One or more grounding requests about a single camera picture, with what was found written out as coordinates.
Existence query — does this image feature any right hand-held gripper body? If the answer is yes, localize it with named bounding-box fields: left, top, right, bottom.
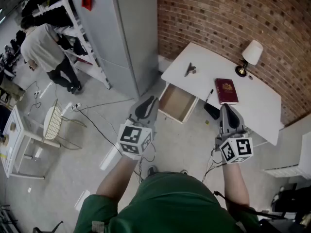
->
left=215, top=126, right=254, bottom=165

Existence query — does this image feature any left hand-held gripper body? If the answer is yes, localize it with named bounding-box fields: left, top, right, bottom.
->
left=117, top=116, right=156, bottom=160

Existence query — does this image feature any red hardcover notebook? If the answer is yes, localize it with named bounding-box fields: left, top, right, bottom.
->
left=214, top=78, right=239, bottom=105

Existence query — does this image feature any white wooden drawer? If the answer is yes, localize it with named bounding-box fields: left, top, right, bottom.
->
left=157, top=83, right=199, bottom=125

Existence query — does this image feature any person's right forearm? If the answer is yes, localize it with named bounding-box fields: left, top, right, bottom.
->
left=222, top=163, right=250, bottom=208

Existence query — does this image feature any person's left forearm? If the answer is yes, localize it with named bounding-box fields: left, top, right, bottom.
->
left=96, top=154, right=142, bottom=213

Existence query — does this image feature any black rectangular power adapter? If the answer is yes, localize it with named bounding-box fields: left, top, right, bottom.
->
left=203, top=102, right=221, bottom=120

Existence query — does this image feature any white desk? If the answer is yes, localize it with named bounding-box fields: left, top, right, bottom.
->
left=161, top=42, right=285, bottom=147

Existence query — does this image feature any white low cabinet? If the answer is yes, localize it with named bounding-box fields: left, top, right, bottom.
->
left=262, top=132, right=311, bottom=179

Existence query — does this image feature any white shade table lamp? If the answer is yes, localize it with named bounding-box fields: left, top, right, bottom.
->
left=235, top=40, right=264, bottom=78

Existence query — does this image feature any person's green shirt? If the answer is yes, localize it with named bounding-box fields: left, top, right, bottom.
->
left=74, top=171, right=260, bottom=233

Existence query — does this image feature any black bag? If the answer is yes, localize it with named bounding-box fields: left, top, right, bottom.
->
left=271, top=183, right=311, bottom=233

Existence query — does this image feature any tall grey metal cabinet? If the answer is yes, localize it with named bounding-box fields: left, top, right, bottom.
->
left=69, top=0, right=160, bottom=98

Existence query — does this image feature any white shelf rack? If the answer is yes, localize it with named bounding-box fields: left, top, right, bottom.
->
left=21, top=0, right=112, bottom=90

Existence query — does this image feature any white side table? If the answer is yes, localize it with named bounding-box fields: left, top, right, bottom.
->
left=0, top=105, right=61, bottom=181

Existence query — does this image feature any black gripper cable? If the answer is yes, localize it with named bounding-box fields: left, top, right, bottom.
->
left=202, top=148, right=227, bottom=182

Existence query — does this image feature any black floor cable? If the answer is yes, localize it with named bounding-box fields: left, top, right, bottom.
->
left=72, top=105, right=123, bottom=156

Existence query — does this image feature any white wire chair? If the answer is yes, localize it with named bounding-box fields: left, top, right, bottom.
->
left=43, top=98, right=87, bottom=150

